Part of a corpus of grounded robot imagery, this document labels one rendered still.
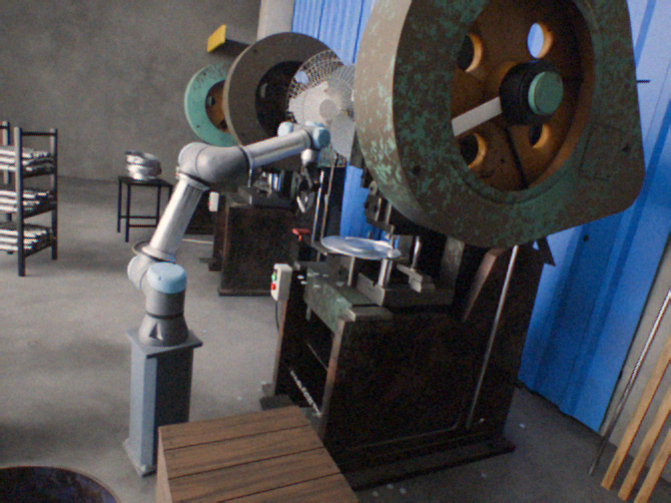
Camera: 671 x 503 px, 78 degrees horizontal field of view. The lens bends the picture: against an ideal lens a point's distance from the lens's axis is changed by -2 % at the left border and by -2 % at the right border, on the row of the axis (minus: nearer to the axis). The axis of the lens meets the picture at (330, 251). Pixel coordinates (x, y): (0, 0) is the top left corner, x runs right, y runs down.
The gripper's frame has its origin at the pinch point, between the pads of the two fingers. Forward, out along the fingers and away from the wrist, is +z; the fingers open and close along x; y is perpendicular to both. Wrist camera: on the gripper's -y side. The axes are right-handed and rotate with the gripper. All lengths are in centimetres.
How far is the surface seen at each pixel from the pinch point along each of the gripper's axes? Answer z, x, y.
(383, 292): 15, -8, -55
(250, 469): 50, 39, -82
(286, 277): 25.7, 9.5, -12.8
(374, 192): -13.7, -13.3, -30.5
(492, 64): -54, -16, -73
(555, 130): -42, -45, -73
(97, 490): 38, 72, -92
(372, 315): 21, -2, -60
